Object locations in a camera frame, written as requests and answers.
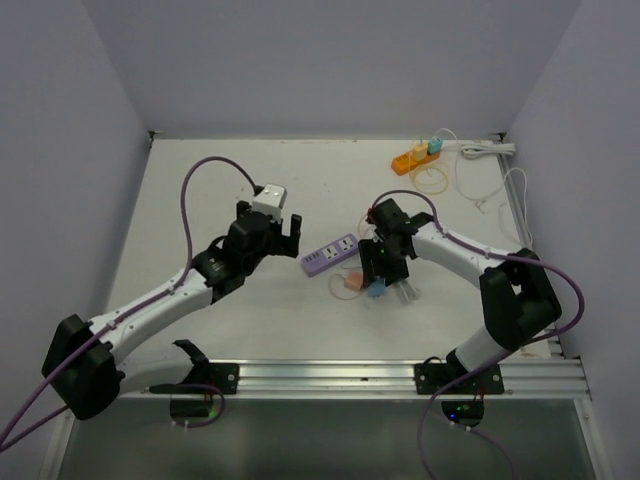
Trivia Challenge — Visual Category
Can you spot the white power strip cord bundle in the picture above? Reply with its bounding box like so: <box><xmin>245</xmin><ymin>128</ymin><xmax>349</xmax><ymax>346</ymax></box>
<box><xmin>459</xmin><ymin>142</ymin><xmax>517</xmax><ymax>160</ymax></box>

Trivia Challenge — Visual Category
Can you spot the orange power strip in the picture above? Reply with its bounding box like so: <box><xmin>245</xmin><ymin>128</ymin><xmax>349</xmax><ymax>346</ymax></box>
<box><xmin>390</xmin><ymin>150</ymin><xmax>440</xmax><ymax>176</ymax></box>

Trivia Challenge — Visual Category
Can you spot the aluminium mounting rail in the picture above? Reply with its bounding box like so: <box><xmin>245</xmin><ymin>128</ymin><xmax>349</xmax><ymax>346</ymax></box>
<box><xmin>119</xmin><ymin>355</ymin><xmax>590</xmax><ymax>400</ymax></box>

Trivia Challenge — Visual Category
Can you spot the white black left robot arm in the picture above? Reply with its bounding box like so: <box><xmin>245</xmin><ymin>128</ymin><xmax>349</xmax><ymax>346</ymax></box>
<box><xmin>42</xmin><ymin>201</ymin><xmax>303</xmax><ymax>420</ymax></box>

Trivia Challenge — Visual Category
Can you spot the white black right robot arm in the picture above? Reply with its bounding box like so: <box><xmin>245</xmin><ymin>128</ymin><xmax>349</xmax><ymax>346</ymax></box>
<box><xmin>358</xmin><ymin>199</ymin><xmax>562</xmax><ymax>393</ymax></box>

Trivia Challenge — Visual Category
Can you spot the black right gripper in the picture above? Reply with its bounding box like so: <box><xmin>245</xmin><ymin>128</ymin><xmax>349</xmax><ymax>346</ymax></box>
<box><xmin>359</xmin><ymin>236</ymin><xmax>409</xmax><ymax>288</ymax></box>

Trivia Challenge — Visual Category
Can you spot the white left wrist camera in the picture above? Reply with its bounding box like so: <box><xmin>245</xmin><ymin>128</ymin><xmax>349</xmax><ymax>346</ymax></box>
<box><xmin>251</xmin><ymin>183</ymin><xmax>287</xmax><ymax>222</ymax></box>

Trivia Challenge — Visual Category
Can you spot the purple power strip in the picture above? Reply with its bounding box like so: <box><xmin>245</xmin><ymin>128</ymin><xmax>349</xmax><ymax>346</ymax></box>
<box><xmin>301</xmin><ymin>233</ymin><xmax>358</xmax><ymax>278</ymax></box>

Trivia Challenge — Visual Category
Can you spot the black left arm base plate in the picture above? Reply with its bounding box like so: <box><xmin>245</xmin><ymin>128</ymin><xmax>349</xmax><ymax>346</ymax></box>
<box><xmin>148</xmin><ymin>360</ymin><xmax>240</xmax><ymax>396</ymax></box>

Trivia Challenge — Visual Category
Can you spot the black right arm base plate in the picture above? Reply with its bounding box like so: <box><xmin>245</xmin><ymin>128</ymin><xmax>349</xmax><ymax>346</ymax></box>
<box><xmin>413</xmin><ymin>361</ymin><xmax>506</xmax><ymax>396</ymax></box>

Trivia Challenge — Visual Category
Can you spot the blue charger plug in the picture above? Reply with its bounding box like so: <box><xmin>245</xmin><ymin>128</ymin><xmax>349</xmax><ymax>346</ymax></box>
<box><xmin>366</xmin><ymin>280</ymin><xmax>386</xmax><ymax>298</ymax></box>

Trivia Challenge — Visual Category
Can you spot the yellow charger plug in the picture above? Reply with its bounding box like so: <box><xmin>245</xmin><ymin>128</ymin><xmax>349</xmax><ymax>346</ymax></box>
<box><xmin>410</xmin><ymin>142</ymin><xmax>428</xmax><ymax>161</ymax></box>

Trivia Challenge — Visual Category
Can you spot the white purple-strip cord bundle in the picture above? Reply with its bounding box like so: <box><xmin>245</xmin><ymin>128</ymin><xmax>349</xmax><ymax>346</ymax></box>
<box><xmin>394</xmin><ymin>279</ymin><xmax>421</xmax><ymax>307</ymax></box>

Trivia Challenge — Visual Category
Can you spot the yellow usb cable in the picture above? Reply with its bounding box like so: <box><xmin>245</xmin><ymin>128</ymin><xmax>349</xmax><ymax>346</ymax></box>
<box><xmin>407</xmin><ymin>157</ymin><xmax>451</xmax><ymax>194</ymax></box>

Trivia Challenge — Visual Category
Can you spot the pink charger plug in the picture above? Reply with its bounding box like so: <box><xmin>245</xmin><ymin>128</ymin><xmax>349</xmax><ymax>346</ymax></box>
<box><xmin>344</xmin><ymin>271</ymin><xmax>363</xmax><ymax>292</ymax></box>

